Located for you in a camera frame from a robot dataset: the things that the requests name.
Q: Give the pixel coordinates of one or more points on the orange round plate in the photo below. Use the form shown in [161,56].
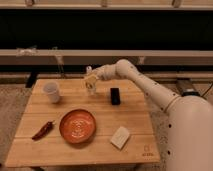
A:
[77,126]

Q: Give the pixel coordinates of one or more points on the clear plastic bottle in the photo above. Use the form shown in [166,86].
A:
[91,92]

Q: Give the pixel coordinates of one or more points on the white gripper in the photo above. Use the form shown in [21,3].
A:
[91,78]

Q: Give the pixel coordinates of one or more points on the white rectangular sponge block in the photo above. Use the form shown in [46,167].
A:
[120,137]

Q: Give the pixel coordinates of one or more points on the red chili pepper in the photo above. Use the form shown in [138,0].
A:
[43,131]

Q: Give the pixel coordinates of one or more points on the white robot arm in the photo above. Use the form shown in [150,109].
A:
[190,132]

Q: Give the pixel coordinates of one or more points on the white paper cup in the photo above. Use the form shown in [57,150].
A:
[51,90]

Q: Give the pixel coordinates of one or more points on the black rectangular box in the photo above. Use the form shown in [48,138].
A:
[115,96]

